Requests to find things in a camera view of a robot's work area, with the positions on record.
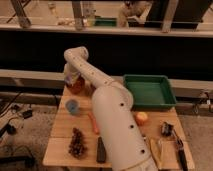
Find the red bowl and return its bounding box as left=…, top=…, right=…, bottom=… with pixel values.
left=66, top=77, right=85, bottom=94

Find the small black clip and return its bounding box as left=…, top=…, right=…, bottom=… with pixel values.
left=161, top=122, right=173, bottom=137

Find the wooden table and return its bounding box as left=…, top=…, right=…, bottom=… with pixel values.
left=43, top=82, right=195, bottom=171

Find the green plastic tray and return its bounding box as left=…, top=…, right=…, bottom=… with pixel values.
left=123, top=74, right=176, bottom=110

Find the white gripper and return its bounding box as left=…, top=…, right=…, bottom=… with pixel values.
left=64, top=63, right=81, bottom=81

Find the blue plastic cup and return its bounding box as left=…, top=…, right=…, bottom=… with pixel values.
left=65, top=99, right=79, bottom=115

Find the black remote control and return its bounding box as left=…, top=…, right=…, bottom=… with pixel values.
left=96, top=137, right=106, bottom=163

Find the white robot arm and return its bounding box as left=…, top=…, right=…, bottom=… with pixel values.
left=64, top=46, right=158, bottom=171

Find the red chili pepper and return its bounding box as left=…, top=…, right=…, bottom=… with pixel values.
left=88, top=113, right=99, bottom=134

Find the bunch of dark grapes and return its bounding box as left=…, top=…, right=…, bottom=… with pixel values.
left=69, top=128, right=87, bottom=159

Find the apple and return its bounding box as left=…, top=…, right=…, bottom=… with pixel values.
left=135, top=112, right=148, bottom=126

